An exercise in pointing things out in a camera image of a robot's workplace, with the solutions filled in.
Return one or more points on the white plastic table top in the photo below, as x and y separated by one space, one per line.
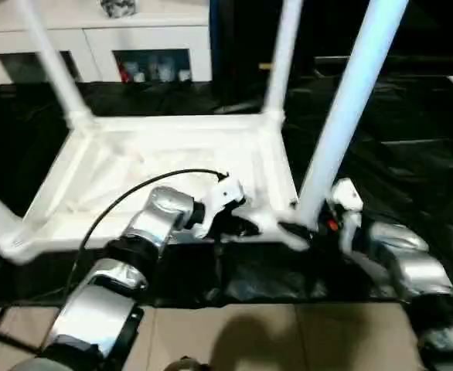
157 147

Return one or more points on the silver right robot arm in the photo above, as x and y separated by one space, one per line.
412 263

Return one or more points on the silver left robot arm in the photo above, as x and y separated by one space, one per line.
141 239

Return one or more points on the black plastic mat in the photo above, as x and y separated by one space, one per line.
412 170

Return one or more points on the dark robot torso part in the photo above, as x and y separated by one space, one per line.
186 365

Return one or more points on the small tan box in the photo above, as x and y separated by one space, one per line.
266 66

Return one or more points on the black flat screen television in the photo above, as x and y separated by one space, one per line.
435 31

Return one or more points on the small grey cabinet ornament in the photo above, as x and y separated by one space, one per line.
118 8

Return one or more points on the white glass-door cabinet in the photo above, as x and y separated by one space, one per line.
72 39

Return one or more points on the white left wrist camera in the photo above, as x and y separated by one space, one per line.
223 197

